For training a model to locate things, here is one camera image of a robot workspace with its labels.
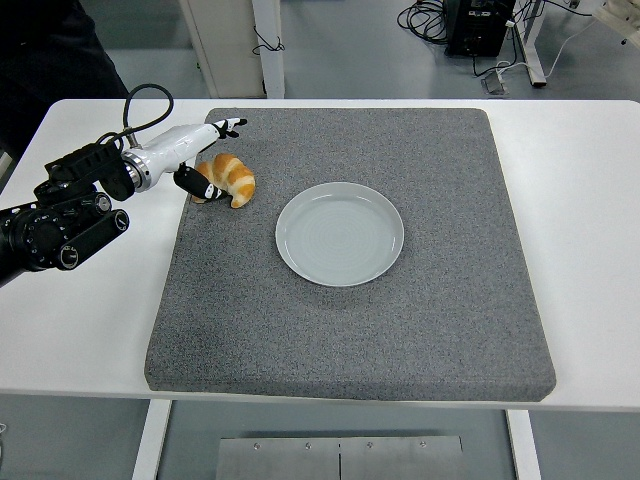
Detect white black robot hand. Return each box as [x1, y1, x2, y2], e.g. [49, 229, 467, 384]
[133, 116, 249, 202]

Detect golden croissant bread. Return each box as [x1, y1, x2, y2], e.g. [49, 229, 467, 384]
[191, 152, 257, 210]

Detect pale grey round plate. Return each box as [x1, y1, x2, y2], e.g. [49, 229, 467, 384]
[275, 181, 405, 288]

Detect grey metal plate with screws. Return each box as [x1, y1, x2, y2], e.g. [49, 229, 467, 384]
[215, 435, 466, 480]

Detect white cabinet panel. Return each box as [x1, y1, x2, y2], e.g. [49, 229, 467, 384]
[178, 0, 266, 100]

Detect person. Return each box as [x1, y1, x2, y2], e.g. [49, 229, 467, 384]
[0, 0, 130, 151]

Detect grey felt mat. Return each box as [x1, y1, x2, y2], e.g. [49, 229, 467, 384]
[143, 107, 558, 404]

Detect white table leg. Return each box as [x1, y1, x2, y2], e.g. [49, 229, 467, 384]
[504, 408, 542, 480]
[130, 399, 174, 480]

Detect black computer case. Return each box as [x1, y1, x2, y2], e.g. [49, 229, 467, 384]
[443, 0, 516, 57]

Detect small grey floor pedal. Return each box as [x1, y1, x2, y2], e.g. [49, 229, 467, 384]
[480, 69, 510, 96]

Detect white desk leg with foot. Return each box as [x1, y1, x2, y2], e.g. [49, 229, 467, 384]
[514, 0, 547, 89]

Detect beige cloth object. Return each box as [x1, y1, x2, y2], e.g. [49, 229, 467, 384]
[592, 0, 640, 46]

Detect white square post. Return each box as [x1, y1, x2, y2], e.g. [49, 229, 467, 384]
[249, 0, 286, 99]

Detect thin black cable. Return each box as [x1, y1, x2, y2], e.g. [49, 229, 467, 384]
[251, 24, 286, 55]

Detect coiled black cables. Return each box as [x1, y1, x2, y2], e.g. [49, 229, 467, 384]
[397, 0, 451, 46]

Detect white cable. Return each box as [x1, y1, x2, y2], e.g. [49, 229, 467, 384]
[543, 14, 601, 81]

